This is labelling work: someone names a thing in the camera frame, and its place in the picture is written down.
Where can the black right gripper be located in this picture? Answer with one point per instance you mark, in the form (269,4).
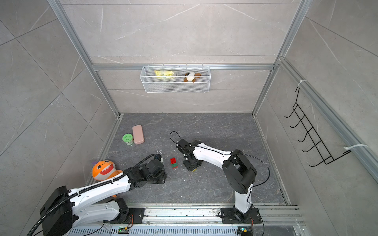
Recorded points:
(189,167)

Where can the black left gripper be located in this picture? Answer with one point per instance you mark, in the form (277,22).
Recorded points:
(164,176)

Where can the red lego brick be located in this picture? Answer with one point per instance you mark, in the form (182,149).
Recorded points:
(173,161)

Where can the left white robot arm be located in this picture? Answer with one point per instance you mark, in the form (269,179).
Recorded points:
(66,209)

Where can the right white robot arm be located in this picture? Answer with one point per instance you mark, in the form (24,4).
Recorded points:
(239,171)

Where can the pink rectangular case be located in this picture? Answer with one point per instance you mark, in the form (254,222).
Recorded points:
(138,135)

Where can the orange shark plush toy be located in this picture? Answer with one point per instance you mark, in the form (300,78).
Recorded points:
(105,170)

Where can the brown white plush toy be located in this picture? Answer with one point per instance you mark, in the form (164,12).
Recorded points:
(191,77)

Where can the yellow packet in basket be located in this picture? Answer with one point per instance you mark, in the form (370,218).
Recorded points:
(165,74)

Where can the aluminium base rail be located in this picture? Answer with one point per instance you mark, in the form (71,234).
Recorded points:
(201,220)

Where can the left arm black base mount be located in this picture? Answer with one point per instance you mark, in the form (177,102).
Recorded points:
(130,216)

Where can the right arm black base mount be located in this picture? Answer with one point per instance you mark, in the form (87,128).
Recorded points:
(230,215)

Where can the white wire wall basket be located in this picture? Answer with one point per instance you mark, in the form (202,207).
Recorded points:
(152,85)

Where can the black wire hook rack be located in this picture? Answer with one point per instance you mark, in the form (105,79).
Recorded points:
(312,135)

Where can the aluminium corner frame post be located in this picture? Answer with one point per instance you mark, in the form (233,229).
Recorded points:
(59,11)

